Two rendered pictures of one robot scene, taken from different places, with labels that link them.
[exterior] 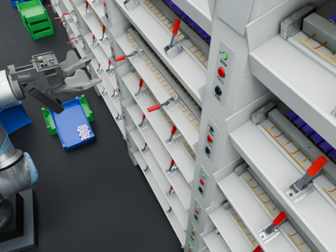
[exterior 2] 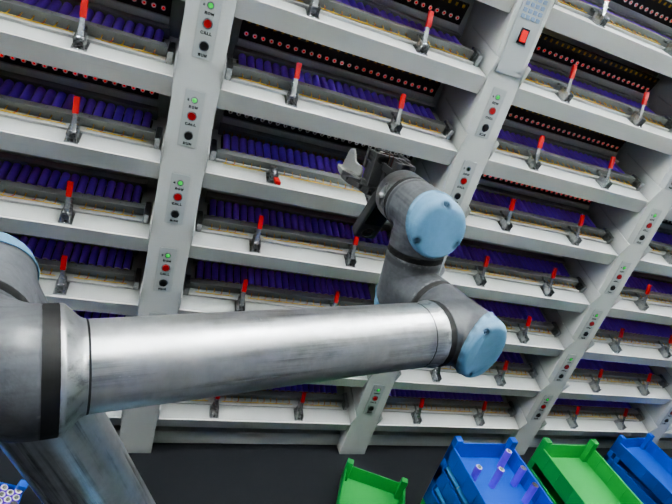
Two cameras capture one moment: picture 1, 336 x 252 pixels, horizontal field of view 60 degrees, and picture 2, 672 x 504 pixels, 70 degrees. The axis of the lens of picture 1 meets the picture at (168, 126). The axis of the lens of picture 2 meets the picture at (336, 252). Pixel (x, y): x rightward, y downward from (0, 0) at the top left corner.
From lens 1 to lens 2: 1.36 m
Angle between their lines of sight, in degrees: 70
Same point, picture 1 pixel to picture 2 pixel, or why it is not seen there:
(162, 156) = not seen: hidden behind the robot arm
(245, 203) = (482, 222)
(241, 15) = (519, 65)
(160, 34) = (361, 119)
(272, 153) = (508, 158)
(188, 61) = (411, 132)
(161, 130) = (325, 259)
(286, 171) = (520, 161)
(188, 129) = not seen: hidden behind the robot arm
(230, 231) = (455, 277)
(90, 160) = not seen: outside the picture
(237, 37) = (510, 81)
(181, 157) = (371, 264)
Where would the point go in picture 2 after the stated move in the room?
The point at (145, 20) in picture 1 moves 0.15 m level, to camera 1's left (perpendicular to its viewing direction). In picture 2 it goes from (328, 111) to (312, 116)
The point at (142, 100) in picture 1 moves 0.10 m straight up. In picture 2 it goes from (264, 249) to (273, 214)
